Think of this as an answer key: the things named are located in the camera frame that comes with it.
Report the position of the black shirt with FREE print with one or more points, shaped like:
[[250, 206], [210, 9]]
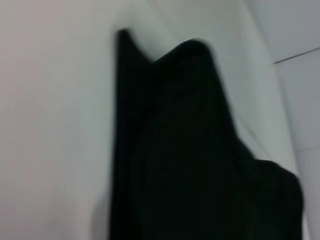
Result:
[[187, 150]]

